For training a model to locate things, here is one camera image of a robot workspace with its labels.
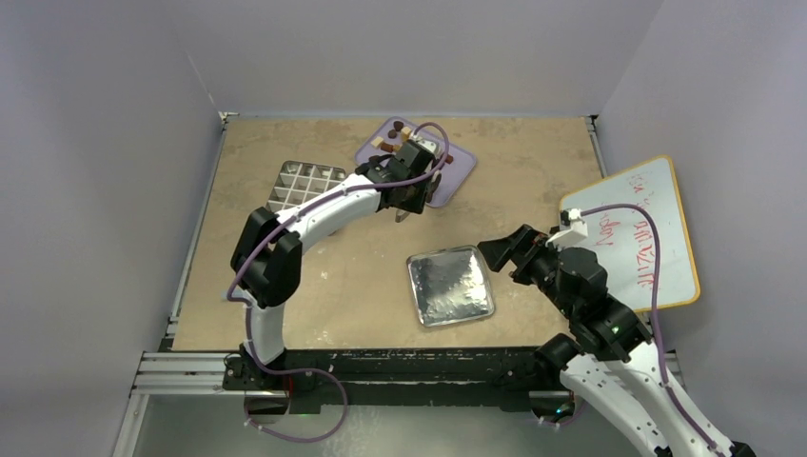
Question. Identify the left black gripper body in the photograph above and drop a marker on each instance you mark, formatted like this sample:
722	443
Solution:
414	199

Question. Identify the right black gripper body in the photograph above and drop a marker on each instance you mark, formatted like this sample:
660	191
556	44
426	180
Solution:
537	266

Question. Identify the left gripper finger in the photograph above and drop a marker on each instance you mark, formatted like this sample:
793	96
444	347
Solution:
402	216
432	186

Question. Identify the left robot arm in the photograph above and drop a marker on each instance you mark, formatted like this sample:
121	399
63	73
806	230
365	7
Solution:
268	257

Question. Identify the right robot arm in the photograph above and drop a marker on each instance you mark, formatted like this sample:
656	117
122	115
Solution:
610	359

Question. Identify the purple plastic tray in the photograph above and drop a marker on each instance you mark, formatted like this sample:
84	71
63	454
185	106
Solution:
393	131

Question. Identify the silver metal box lid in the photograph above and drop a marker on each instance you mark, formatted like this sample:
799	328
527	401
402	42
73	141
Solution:
450	286

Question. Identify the yellow framed whiteboard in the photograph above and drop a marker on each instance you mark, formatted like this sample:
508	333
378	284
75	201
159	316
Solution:
623	239

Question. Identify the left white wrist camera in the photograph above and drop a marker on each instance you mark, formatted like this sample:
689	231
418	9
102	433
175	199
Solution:
431	146

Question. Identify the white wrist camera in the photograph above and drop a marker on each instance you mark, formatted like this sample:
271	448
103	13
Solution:
431	146
572	230

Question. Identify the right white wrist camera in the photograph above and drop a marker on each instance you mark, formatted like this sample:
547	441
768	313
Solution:
572	230

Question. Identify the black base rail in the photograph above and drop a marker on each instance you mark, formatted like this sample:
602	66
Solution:
511	379

